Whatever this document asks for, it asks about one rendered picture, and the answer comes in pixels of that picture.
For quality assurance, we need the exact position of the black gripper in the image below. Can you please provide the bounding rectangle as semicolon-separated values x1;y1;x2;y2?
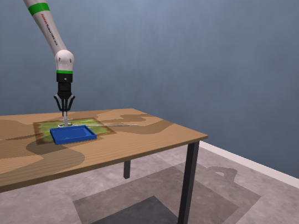
54;82;75;119

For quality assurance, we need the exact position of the blue tray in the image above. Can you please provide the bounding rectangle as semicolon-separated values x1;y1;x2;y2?
50;125;97;145

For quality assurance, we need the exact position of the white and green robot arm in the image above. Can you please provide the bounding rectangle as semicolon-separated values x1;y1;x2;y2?
23;0;74;83

